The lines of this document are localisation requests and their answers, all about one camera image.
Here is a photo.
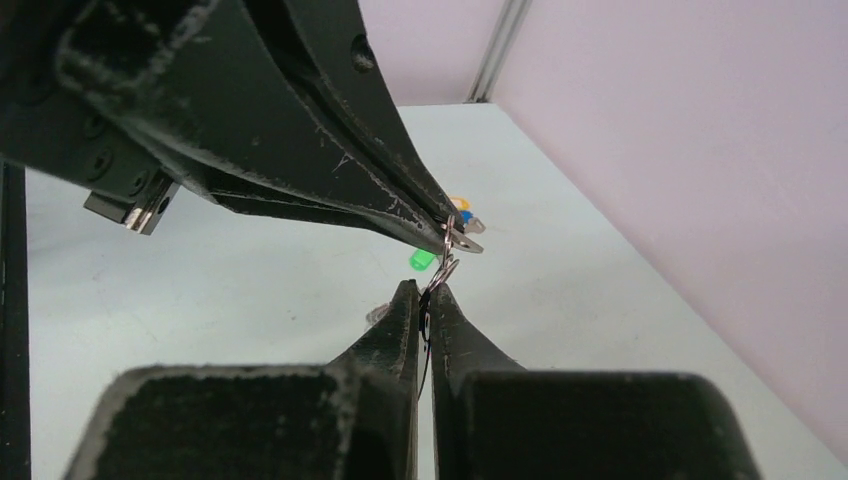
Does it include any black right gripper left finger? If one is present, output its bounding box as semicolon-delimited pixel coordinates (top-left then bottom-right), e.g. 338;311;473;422
65;280;420;479

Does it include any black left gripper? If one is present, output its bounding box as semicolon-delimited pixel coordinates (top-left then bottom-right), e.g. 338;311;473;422
1;1;444;251

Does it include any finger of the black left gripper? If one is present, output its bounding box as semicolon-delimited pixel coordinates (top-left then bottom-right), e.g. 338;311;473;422
245;1;458;229

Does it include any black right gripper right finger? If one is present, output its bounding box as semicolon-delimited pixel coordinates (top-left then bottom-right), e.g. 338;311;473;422
428;285;761;479

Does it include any silver key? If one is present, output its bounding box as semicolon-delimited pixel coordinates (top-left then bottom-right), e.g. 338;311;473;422
451;232;484;254

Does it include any green key tag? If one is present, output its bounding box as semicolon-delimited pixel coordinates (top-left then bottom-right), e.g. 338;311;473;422
408;249;439;272

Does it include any yellow key tag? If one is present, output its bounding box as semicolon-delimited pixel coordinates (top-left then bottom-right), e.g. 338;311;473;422
449;196;472;211

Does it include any left aluminium frame post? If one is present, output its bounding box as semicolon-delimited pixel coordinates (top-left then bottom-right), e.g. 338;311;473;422
465;0;533;104

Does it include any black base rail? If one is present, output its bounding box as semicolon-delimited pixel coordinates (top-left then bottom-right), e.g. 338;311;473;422
1;163;32;479

